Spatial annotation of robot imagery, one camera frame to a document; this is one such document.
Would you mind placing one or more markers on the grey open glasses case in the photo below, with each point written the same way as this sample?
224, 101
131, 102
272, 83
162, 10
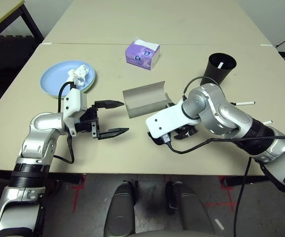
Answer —
142, 98

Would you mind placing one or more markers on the blue plastic plate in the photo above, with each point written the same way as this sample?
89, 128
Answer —
53, 79

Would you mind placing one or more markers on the black plastic cup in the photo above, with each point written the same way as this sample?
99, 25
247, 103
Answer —
216, 74

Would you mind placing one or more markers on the white marker blue cap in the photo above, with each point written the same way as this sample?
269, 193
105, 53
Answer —
268, 122

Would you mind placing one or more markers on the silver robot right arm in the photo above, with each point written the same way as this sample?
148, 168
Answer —
218, 111

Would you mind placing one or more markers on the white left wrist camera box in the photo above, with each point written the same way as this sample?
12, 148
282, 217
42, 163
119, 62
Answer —
71, 101

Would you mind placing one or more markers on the black table foot bar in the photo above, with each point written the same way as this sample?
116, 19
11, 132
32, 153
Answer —
236, 182
65, 178

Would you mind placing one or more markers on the purple tissue pack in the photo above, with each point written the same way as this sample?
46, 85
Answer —
139, 54

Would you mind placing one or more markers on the grey robot leg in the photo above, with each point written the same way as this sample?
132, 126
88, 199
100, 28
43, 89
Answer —
120, 209
189, 209

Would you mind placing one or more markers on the grey robot left leg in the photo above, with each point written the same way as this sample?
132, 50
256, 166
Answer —
120, 209

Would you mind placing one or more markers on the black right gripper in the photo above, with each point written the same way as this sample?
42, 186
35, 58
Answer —
185, 132

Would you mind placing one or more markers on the white floor tape strip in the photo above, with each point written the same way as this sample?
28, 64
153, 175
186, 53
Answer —
220, 224

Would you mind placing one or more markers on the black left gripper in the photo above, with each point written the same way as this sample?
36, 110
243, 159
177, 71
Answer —
89, 122

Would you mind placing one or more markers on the grey robot right leg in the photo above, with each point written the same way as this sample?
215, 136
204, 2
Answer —
189, 209

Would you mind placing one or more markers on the white tissue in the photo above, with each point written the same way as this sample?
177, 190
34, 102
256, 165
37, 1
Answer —
80, 72

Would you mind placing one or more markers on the green plastic plate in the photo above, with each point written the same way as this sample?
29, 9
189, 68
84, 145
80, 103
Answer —
91, 85

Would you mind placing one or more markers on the white marker black cap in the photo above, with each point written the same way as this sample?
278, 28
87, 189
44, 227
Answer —
246, 102

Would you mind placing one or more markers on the white stick in cup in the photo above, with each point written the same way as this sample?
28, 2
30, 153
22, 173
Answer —
220, 65

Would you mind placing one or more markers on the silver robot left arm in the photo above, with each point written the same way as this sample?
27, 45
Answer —
41, 123

